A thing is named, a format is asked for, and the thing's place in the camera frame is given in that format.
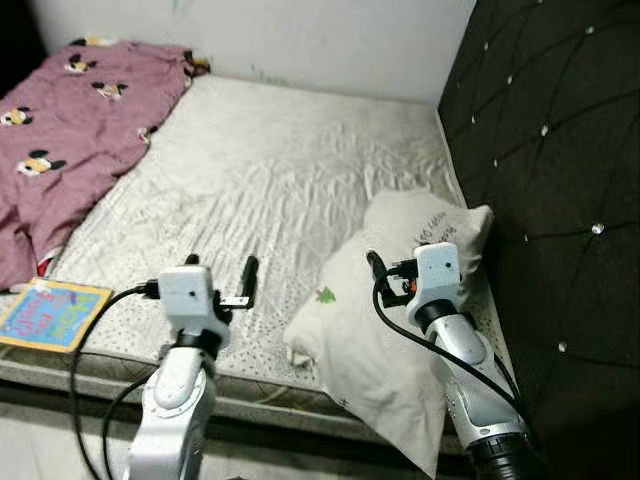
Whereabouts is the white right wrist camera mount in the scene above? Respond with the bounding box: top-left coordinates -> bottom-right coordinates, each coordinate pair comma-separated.
412,241 -> 464,308

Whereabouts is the white pillow green tree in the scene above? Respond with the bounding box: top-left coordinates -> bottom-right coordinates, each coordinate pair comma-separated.
283,187 -> 497,479

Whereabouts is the black tufted headboard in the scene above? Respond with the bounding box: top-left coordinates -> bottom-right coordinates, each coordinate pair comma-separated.
436,0 -> 640,480

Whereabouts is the purple Mickey Mouse blanket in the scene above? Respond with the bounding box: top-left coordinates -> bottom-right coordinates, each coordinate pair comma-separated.
0,37 -> 213,293

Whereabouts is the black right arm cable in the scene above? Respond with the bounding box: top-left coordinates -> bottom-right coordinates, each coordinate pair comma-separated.
371,272 -> 533,426

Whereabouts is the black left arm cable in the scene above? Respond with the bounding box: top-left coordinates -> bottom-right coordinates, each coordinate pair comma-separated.
67,282 -> 163,480

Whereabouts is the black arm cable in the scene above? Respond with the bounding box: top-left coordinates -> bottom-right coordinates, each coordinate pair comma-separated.
67,282 -> 163,480
371,272 -> 533,426

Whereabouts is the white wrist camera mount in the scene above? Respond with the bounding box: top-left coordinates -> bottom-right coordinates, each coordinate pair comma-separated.
156,264 -> 232,343
412,241 -> 464,308

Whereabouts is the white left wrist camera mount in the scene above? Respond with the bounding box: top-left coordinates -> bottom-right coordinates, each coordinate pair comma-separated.
156,264 -> 232,343

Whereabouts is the colourful children's book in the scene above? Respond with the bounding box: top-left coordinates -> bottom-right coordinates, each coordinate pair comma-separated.
0,279 -> 115,354

